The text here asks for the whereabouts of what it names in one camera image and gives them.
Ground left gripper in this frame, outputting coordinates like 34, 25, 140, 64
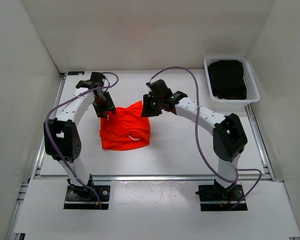
91, 91, 116, 120

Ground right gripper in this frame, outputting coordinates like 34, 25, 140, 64
140, 94, 163, 118

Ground orange shorts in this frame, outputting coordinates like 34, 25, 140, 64
99, 101, 151, 151

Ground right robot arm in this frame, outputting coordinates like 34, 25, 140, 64
141, 79, 248, 200

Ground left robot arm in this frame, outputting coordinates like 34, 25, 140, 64
43, 71, 116, 200

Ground black shorts in basket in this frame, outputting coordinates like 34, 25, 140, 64
207, 60, 247, 100

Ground white plastic basket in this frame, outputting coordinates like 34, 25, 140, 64
204, 56, 260, 112

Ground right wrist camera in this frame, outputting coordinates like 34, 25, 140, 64
146, 79, 153, 88

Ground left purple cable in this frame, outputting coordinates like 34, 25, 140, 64
45, 71, 120, 210

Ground purple cable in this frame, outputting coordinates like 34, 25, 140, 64
149, 66, 263, 211
45, 71, 120, 210

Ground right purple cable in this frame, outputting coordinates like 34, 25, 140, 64
149, 66, 263, 211

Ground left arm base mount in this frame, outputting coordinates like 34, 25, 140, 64
63, 178, 111, 210

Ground aluminium front rail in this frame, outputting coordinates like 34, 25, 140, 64
34, 173, 271, 181

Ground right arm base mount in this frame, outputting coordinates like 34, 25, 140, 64
195, 177, 248, 212

